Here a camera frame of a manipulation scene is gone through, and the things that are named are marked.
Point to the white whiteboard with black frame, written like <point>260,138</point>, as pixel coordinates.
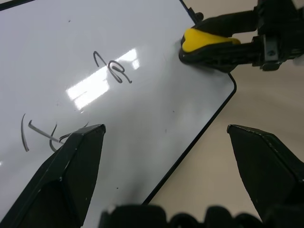
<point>142,114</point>

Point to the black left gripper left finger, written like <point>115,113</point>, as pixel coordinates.
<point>64,175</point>

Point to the yellow eraser with black felt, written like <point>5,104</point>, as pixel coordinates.
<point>202,39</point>

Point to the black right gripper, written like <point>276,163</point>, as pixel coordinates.
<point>280,26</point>

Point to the small black whiteboard knob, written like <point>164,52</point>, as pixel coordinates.
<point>199,16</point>

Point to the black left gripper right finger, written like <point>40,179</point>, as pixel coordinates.
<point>268,171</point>

